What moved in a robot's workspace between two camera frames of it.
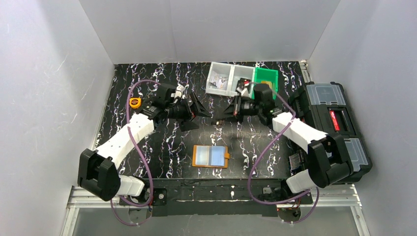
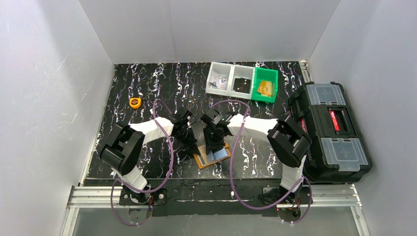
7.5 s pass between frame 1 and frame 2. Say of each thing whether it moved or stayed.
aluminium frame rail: stayed
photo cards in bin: stayed
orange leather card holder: moved
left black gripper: moved
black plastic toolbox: stayed
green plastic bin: stayed
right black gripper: moved
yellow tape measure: stayed
